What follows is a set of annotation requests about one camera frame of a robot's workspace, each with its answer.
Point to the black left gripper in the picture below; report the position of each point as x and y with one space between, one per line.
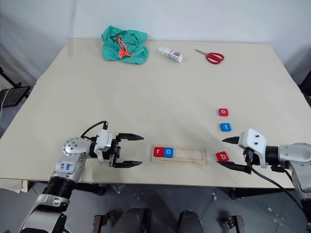
115 150

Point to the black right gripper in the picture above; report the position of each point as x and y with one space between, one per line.
248 155

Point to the red letter block b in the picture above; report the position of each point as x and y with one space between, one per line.
222 156

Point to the blue letter block t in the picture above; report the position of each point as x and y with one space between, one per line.
226 127

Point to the red letter block o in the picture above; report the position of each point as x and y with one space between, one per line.
223 112

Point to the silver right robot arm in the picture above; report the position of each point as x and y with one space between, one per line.
294 155

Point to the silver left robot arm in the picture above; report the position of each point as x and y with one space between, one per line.
70 148

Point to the red letter block r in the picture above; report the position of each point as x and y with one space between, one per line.
158 152

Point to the blue letter block o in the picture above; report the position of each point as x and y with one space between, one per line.
168 152

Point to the wooden letter tray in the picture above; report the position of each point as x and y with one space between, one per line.
187 156

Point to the black table foot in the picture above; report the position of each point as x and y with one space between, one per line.
91 188

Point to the dark rounded shape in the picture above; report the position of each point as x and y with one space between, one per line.
190 222
133 221

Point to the green crumpled cloth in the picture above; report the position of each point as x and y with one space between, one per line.
136 52

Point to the white spray bottle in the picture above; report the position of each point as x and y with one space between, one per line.
171 54

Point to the beige board under table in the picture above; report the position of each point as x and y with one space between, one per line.
13 185

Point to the black floor stand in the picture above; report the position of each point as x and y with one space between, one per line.
14 95

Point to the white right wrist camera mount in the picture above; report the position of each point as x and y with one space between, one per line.
252 143

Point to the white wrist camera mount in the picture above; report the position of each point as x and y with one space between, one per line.
252 143
104 141

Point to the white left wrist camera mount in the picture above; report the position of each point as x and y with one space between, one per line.
104 141

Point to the rusty metal bracket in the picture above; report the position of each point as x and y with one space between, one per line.
234 223
99 223

